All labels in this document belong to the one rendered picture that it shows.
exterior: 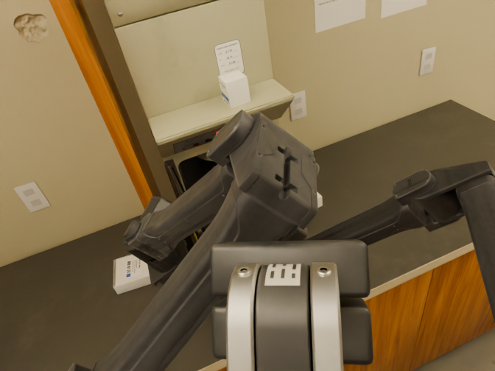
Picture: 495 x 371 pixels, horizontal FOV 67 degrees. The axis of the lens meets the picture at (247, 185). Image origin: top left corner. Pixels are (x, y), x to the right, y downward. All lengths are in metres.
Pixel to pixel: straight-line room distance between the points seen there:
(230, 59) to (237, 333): 0.78
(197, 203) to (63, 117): 0.92
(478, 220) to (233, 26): 0.60
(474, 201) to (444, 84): 1.42
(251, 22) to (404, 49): 0.99
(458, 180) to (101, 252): 1.19
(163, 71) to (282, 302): 0.74
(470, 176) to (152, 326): 0.50
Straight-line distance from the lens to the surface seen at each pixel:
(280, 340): 0.18
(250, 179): 0.32
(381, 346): 1.60
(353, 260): 0.22
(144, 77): 0.87
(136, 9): 0.84
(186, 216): 0.55
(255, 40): 0.92
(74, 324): 1.33
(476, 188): 0.66
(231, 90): 0.84
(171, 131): 0.82
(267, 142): 0.36
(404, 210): 0.71
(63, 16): 0.74
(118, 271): 1.33
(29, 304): 1.48
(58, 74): 1.32
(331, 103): 1.65
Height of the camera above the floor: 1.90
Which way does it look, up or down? 39 degrees down
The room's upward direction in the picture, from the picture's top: 12 degrees counter-clockwise
